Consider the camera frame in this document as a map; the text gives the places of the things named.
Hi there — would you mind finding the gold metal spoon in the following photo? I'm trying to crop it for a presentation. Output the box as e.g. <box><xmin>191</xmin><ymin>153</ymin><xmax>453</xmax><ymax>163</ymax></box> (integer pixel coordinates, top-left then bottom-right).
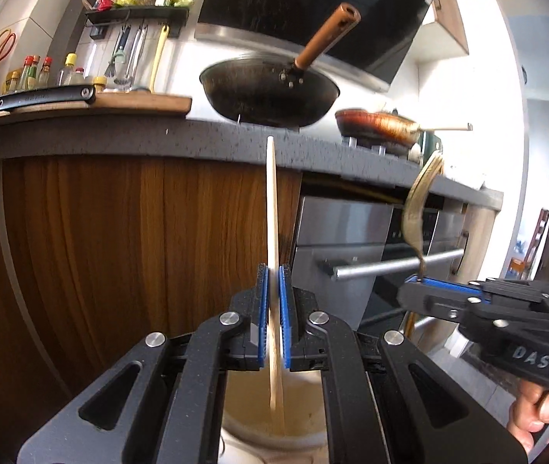
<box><xmin>401</xmin><ymin>151</ymin><xmax>444</xmax><ymax>280</ymax></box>

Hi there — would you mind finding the person's right hand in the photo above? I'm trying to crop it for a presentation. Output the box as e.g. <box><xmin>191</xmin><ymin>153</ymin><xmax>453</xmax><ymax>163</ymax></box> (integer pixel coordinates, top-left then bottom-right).
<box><xmin>506</xmin><ymin>379</ymin><xmax>549</xmax><ymax>454</ymax></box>

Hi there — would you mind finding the wooden cutting board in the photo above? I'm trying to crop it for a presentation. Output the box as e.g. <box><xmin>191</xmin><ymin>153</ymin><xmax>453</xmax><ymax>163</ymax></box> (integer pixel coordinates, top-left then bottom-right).
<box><xmin>0</xmin><ymin>92</ymin><xmax>193</xmax><ymax>126</ymax></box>

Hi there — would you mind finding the black handled kitchen knife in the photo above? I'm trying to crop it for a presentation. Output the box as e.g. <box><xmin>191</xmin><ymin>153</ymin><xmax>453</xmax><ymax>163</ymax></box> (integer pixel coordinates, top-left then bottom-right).
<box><xmin>0</xmin><ymin>85</ymin><xmax>96</xmax><ymax>112</ymax></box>

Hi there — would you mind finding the black wall spice shelf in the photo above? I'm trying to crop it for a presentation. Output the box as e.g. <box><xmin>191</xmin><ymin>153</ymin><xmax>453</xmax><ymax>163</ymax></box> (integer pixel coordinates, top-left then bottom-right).
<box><xmin>85</xmin><ymin>5</ymin><xmax>189</xmax><ymax>39</ymax></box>

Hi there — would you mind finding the black range hood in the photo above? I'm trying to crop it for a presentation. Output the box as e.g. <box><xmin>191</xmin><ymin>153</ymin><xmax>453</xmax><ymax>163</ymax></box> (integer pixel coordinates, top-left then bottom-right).
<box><xmin>195</xmin><ymin>0</ymin><xmax>432</xmax><ymax>92</ymax></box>

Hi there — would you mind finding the cream floral ceramic utensil holder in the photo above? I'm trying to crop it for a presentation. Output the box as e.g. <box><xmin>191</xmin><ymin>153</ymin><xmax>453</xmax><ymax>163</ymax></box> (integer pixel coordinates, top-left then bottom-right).
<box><xmin>218</xmin><ymin>370</ymin><xmax>329</xmax><ymax>464</ymax></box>

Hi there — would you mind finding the wooden chopstick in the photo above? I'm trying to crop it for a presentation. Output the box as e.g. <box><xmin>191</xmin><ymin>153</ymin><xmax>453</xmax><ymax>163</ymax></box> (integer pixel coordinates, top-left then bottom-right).
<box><xmin>265</xmin><ymin>136</ymin><xmax>285</xmax><ymax>435</ymax></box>

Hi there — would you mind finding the stainless steel oven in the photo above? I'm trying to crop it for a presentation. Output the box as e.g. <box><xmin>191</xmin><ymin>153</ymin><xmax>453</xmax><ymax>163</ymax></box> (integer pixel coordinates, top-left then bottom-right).
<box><xmin>289</xmin><ymin>173</ymin><xmax>470</xmax><ymax>349</ymax></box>

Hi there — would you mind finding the black wok wooden handle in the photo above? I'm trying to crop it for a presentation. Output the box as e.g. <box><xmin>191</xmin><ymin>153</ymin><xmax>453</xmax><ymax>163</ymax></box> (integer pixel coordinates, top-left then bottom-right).
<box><xmin>199</xmin><ymin>3</ymin><xmax>360</xmax><ymax>130</ymax></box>

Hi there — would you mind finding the wooden kitchen cabinet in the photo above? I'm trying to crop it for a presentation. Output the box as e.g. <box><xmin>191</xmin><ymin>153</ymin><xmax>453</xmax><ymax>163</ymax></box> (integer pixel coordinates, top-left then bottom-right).
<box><xmin>0</xmin><ymin>154</ymin><xmax>305</xmax><ymax>445</ymax></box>

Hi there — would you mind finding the red frying pan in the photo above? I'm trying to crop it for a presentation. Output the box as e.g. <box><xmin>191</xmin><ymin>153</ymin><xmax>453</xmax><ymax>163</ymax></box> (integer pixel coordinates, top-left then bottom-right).
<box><xmin>335</xmin><ymin>109</ymin><xmax>473</xmax><ymax>149</ymax></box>

